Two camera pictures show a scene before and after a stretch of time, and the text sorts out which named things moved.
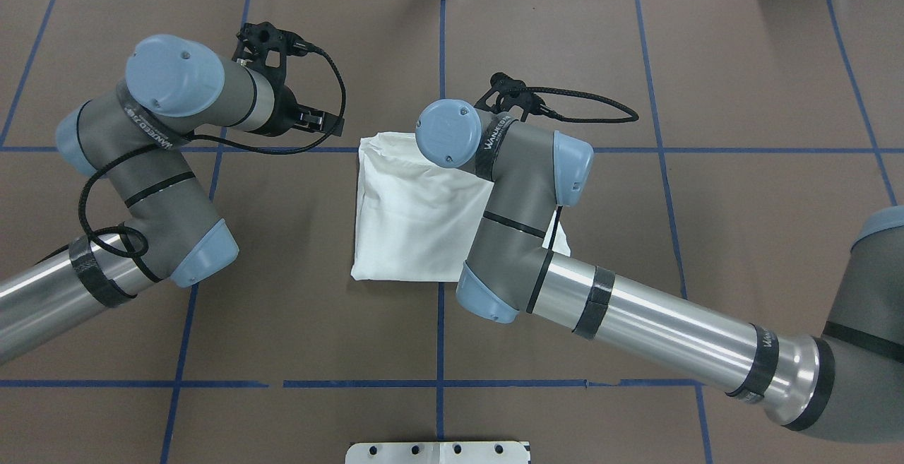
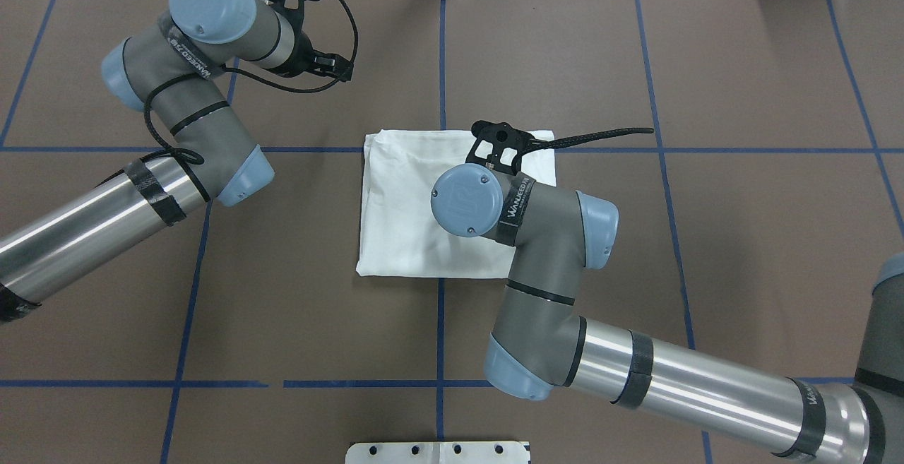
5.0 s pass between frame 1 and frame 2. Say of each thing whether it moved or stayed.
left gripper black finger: moved
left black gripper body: moved
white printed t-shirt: stayed
